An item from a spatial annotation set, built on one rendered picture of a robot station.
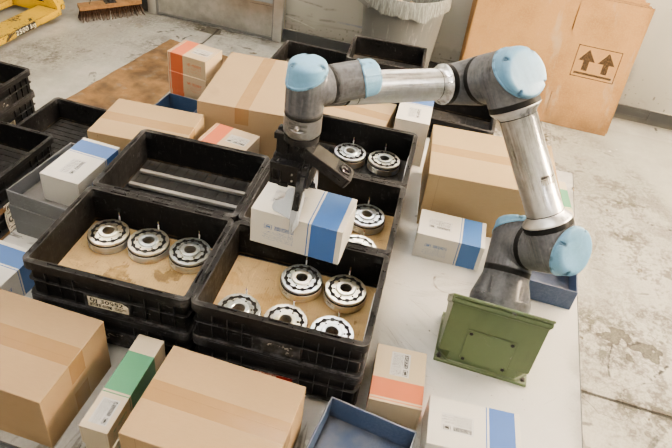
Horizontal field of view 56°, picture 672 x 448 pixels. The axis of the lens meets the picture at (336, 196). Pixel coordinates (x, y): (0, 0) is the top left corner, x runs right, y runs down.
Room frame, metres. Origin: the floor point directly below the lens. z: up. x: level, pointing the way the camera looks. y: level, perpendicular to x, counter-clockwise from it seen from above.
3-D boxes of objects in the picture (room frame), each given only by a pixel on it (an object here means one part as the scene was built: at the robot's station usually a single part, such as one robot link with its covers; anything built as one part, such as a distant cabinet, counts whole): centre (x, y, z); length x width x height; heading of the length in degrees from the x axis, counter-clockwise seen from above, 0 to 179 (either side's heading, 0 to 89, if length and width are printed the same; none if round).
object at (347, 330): (0.94, -0.03, 0.86); 0.10 x 0.10 x 0.01
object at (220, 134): (1.69, 0.37, 0.81); 0.16 x 0.12 x 0.07; 73
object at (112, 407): (0.77, 0.38, 0.79); 0.24 x 0.06 x 0.06; 170
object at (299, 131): (1.05, 0.08, 1.33); 0.08 x 0.08 x 0.05
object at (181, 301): (1.09, 0.46, 0.92); 0.40 x 0.30 x 0.02; 82
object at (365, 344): (1.03, 0.07, 0.92); 0.40 x 0.30 x 0.02; 82
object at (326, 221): (1.05, 0.06, 1.09); 0.20 x 0.12 x 0.09; 79
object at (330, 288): (1.08, -0.05, 0.86); 0.10 x 0.10 x 0.01
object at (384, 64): (3.07, -0.16, 0.37); 0.42 x 0.34 x 0.46; 79
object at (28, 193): (1.39, 0.76, 0.82); 0.27 x 0.20 x 0.05; 165
